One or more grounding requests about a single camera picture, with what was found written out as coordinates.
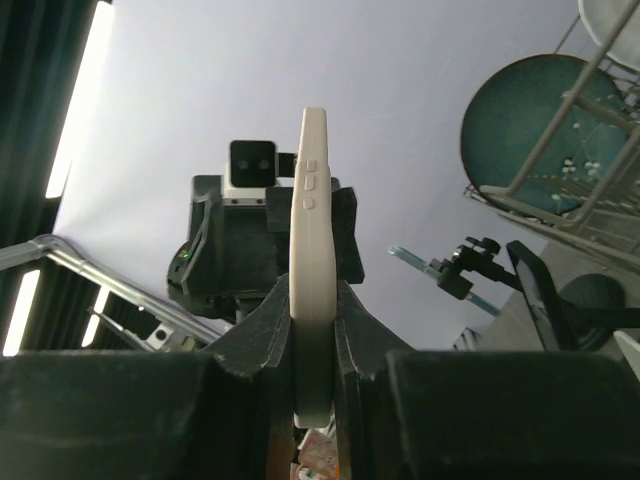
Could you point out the wire dish rack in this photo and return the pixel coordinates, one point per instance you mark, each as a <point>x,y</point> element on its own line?
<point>551,142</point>

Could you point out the ceiling light panel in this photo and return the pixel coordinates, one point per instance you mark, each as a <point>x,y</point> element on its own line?
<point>76,128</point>

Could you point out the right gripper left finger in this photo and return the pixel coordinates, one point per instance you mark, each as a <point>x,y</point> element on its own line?
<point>225,412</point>

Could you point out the black phone pink case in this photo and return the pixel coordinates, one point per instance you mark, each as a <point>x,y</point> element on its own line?
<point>312,274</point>

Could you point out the white bowl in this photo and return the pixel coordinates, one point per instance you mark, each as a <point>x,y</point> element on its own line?
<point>601,17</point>

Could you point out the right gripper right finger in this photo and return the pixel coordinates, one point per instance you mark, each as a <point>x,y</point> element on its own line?
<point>407,414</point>

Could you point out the black phone clear case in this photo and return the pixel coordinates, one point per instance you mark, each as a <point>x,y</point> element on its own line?
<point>446,279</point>

